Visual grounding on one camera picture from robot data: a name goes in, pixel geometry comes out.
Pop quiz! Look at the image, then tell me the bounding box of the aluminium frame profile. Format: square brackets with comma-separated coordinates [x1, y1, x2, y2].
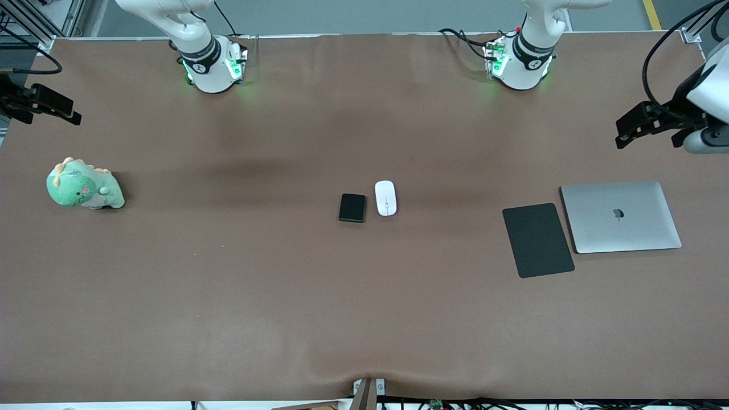
[0, 0, 87, 50]
[678, 0, 729, 46]

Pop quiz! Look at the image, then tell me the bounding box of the silver laptop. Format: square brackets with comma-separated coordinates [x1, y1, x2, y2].
[560, 181, 682, 255]

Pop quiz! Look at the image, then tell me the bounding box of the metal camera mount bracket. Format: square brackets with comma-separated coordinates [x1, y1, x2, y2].
[352, 377, 387, 410]

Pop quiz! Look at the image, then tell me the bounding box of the white computer mouse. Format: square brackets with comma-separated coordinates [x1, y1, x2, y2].
[375, 180, 398, 217]

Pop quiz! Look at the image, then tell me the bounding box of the brown table cover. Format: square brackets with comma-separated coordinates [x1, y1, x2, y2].
[0, 31, 729, 403]

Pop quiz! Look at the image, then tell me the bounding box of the black mouse pad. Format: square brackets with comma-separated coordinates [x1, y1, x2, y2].
[502, 203, 576, 279]

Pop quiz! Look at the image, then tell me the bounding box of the black base power cable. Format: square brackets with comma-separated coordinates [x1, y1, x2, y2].
[439, 27, 522, 61]

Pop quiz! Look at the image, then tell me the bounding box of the green plush dinosaur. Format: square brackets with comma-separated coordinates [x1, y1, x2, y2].
[46, 157, 126, 210]

